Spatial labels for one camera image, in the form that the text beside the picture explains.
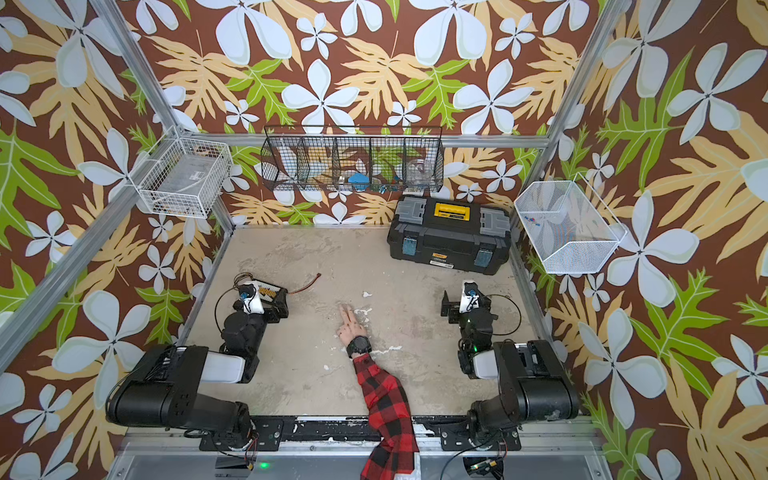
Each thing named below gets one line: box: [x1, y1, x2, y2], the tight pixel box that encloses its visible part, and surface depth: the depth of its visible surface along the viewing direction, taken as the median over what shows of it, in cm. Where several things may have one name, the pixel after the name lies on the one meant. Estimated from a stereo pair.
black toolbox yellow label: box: [387, 196, 511, 275], surface depth 100 cm
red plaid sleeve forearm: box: [353, 353, 420, 480], surface depth 76 cm
